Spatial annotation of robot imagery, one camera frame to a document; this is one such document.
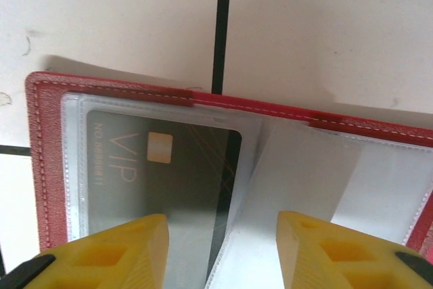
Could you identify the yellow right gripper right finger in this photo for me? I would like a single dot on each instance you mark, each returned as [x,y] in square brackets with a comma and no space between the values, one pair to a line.
[338,262]

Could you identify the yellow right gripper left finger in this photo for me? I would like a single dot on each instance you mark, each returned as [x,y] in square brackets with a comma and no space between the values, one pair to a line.
[101,262]

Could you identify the dark VIP credit card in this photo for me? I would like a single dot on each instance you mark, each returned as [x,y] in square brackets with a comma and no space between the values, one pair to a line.
[169,174]

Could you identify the red card holder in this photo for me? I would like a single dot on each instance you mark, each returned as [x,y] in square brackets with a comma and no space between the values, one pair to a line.
[47,167]

